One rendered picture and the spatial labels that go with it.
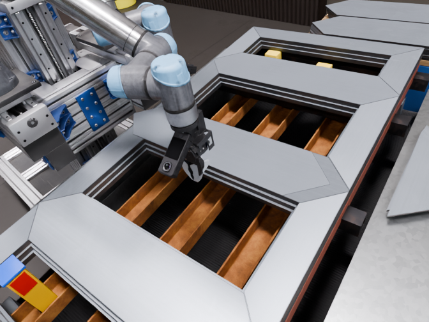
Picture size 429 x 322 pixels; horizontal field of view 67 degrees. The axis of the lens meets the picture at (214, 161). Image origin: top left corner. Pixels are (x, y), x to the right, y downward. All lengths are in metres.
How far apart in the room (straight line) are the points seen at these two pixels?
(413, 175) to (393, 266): 0.28
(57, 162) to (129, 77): 0.71
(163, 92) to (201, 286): 0.42
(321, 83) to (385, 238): 0.58
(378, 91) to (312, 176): 0.44
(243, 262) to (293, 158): 0.33
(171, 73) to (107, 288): 0.49
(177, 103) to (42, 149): 0.73
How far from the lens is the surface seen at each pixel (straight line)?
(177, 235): 1.04
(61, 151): 1.37
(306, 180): 0.89
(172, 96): 0.71
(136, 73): 0.74
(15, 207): 2.60
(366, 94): 1.20
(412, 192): 1.01
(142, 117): 1.22
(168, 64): 0.69
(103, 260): 0.86
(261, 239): 0.99
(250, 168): 0.92
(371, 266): 0.90
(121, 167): 1.08
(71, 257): 0.90
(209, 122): 1.10
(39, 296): 1.02
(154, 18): 0.99
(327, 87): 1.22
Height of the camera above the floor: 1.53
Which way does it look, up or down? 44 degrees down
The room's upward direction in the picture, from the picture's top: 13 degrees counter-clockwise
